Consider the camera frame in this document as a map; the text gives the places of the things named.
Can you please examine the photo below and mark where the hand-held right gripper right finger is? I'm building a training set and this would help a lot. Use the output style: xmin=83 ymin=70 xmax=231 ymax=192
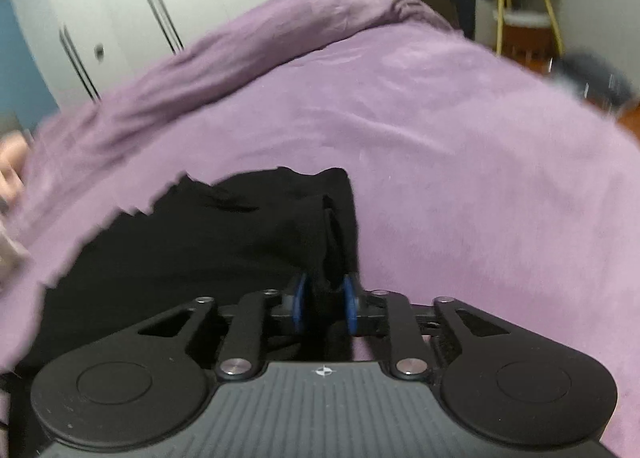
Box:
xmin=342 ymin=272 xmax=507 ymax=382

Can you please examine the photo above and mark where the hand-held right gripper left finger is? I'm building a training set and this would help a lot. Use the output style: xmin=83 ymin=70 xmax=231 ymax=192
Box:
xmin=137 ymin=273 xmax=309 ymax=382

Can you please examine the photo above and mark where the black shirt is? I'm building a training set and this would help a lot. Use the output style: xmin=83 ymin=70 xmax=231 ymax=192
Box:
xmin=10 ymin=165 xmax=362 ymax=458

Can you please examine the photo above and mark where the purple blanket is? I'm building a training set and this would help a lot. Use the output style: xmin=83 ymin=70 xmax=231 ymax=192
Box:
xmin=0 ymin=0 xmax=640 ymax=458

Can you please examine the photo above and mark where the brown wooden stool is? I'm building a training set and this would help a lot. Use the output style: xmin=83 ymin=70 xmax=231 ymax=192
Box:
xmin=500 ymin=23 xmax=557 ymax=74

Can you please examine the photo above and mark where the pink plush toy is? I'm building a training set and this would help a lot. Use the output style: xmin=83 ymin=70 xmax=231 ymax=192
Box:
xmin=0 ymin=132 xmax=32 ymax=206

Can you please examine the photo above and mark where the black packet in plastic wrap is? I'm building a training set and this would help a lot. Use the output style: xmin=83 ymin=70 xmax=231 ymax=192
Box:
xmin=552 ymin=52 xmax=635 ymax=113

